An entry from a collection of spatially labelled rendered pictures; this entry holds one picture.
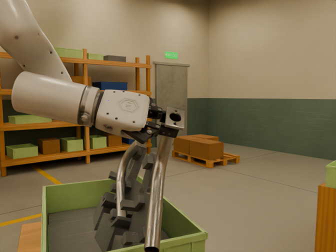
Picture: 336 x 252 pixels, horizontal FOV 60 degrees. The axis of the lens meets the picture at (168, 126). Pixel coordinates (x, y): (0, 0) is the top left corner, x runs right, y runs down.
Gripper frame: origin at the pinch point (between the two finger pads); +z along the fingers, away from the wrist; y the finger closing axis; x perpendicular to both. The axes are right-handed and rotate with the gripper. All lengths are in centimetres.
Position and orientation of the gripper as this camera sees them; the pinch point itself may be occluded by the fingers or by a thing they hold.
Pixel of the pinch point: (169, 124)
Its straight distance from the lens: 63.2
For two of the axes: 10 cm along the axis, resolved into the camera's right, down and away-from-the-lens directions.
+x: -2.4, 6.6, 7.1
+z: 9.7, 2.1, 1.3
